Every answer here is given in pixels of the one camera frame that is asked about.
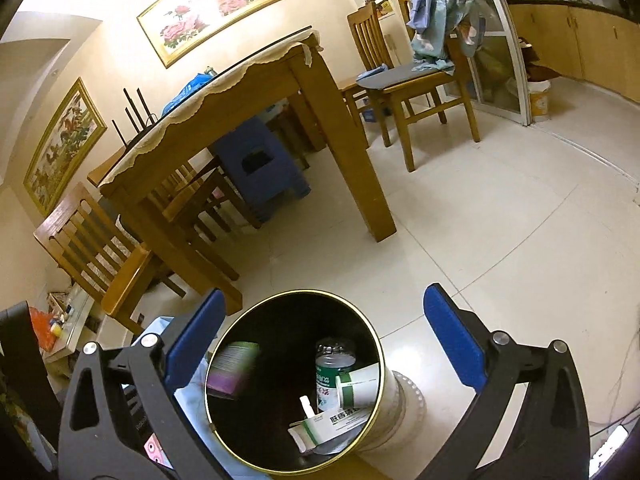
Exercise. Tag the black router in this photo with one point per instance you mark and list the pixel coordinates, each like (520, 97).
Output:
(137, 137)

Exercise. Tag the framed flower painting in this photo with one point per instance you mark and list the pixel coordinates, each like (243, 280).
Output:
(210, 10)

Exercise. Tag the gold-rimmed round trash can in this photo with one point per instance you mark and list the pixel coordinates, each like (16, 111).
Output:
(280, 330)

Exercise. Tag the wooden slatted chair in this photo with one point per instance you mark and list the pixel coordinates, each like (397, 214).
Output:
(415, 100)
(200, 195)
(367, 35)
(120, 285)

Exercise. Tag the clear green-label water bottle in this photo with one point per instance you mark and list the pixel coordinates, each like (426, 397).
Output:
(327, 375)

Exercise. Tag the white green medicine box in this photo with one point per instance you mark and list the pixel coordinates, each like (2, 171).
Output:
(335, 425)

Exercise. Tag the low glass side table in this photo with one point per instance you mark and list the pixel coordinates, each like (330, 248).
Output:
(75, 330)

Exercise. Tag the pale blue floral clothes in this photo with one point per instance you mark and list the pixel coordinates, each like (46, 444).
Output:
(435, 10)

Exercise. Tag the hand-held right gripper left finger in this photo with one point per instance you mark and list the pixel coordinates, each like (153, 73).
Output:
(197, 340)

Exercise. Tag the white yellow bucket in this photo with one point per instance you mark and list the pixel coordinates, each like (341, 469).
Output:
(539, 102)

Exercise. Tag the long gold-framed painting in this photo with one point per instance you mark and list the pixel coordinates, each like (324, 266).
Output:
(62, 150)

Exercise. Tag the orange plastic bag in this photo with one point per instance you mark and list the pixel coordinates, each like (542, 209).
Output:
(40, 335)

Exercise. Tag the blue cartoon pig mat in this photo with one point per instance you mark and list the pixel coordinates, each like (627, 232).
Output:
(192, 400)

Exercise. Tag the white power strip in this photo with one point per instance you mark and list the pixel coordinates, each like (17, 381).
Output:
(607, 447)

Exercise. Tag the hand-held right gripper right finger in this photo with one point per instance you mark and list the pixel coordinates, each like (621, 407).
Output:
(455, 335)

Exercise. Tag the wooden kitchen cabinets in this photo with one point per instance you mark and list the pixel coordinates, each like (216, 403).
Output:
(600, 45)

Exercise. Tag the blue plastic stool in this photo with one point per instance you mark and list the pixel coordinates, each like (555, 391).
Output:
(260, 180)

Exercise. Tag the wooden dining table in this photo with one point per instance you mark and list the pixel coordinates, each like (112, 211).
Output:
(325, 125)

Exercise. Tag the sliding glass door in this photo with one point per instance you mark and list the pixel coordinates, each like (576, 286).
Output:
(500, 60)

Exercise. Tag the cream lace tablecloth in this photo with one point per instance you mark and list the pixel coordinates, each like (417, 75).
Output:
(200, 110)

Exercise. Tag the blue plastic bag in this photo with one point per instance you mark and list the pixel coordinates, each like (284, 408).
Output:
(187, 92)

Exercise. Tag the grey seat cushion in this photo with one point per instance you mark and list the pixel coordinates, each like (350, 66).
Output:
(400, 77)

